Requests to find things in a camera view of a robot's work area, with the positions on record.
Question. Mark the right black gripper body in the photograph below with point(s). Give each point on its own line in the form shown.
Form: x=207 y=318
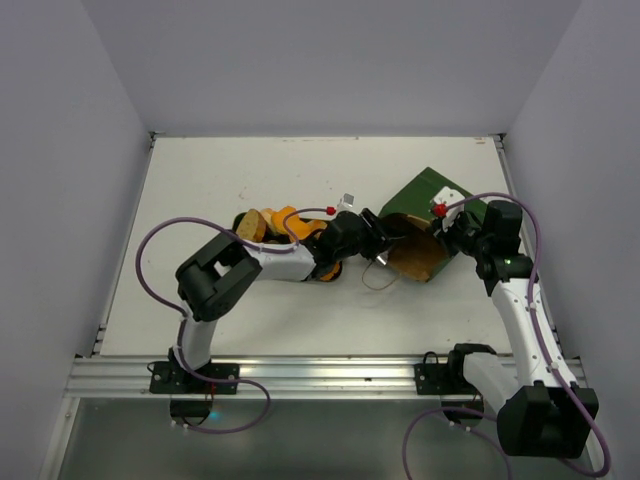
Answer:
x=451 y=232

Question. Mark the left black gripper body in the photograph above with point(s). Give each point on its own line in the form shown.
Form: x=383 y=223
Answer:
x=368 y=243

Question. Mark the green paper bag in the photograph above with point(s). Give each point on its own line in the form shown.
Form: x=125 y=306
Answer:
x=417 y=256

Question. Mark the long orange twisted bread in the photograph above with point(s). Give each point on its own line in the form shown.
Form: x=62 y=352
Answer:
x=288 y=221

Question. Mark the small round bread roll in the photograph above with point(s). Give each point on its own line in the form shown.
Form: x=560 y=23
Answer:
x=267 y=219

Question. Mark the toasted bread slice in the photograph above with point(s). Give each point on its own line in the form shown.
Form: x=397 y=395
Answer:
x=252 y=226

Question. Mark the metal tongs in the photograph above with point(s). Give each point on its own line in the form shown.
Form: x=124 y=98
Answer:
x=382 y=259

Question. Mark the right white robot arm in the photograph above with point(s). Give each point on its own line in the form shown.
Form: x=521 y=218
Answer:
x=541 y=409

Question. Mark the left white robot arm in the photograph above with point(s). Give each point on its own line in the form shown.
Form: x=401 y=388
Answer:
x=213 y=280

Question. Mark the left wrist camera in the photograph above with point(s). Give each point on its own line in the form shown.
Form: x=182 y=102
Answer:
x=346 y=203

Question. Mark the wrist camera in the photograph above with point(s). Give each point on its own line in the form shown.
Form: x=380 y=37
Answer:
x=346 y=203
x=446 y=205

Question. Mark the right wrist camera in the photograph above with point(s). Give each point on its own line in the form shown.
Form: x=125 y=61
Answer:
x=446 y=205

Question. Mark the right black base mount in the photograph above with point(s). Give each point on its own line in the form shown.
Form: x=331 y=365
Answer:
x=442 y=377

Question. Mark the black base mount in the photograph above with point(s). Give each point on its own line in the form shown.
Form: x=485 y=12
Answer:
x=442 y=377
x=168 y=378

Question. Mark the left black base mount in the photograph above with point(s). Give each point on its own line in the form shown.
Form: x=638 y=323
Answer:
x=168 y=378

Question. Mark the aluminium rail frame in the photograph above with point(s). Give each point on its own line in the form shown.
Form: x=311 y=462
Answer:
x=340 y=341

